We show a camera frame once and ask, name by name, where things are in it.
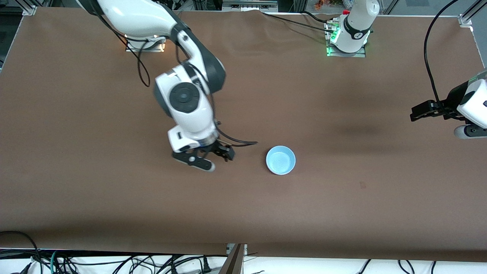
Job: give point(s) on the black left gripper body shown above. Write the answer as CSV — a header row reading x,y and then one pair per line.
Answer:
x,y
450,101

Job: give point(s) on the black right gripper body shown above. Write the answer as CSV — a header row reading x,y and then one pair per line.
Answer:
x,y
217,147

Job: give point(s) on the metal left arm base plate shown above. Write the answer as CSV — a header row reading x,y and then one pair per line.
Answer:
x,y
363,54

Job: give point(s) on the grey power strip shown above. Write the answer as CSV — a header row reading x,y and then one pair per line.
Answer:
x,y
249,4

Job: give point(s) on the blue bowl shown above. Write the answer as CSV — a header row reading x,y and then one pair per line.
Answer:
x,y
280,160

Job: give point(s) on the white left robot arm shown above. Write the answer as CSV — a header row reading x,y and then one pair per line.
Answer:
x,y
355,26

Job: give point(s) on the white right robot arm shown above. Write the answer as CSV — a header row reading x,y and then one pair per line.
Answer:
x,y
190,114

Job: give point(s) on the black power plug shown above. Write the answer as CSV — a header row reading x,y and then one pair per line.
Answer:
x,y
206,265

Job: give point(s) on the aluminium profile post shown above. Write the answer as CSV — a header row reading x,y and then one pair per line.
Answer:
x,y
233,260

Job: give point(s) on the aluminium frame corner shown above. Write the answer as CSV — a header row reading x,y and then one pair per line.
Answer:
x,y
468,15

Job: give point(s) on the brown table cover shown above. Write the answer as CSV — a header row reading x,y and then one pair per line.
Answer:
x,y
228,198

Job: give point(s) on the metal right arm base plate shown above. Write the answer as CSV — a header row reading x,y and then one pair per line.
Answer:
x,y
152,48

